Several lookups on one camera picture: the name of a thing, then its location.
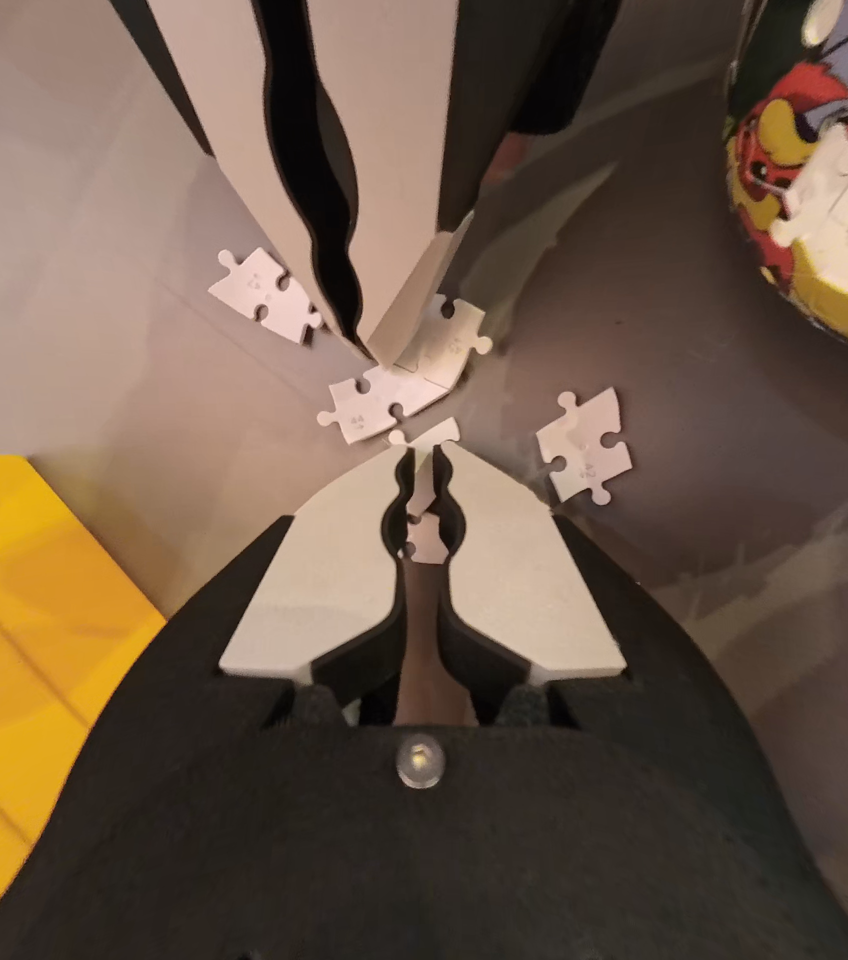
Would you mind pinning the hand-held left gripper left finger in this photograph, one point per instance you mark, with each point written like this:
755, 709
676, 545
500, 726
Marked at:
311, 585

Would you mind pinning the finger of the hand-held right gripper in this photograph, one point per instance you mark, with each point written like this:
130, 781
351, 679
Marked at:
229, 90
401, 150

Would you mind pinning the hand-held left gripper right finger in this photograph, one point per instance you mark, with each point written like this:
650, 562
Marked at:
529, 585

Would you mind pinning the colourful puzzle ball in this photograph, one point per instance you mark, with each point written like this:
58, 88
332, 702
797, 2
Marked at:
829, 187

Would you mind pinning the yellow box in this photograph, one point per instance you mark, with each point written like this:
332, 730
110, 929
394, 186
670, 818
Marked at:
19, 600

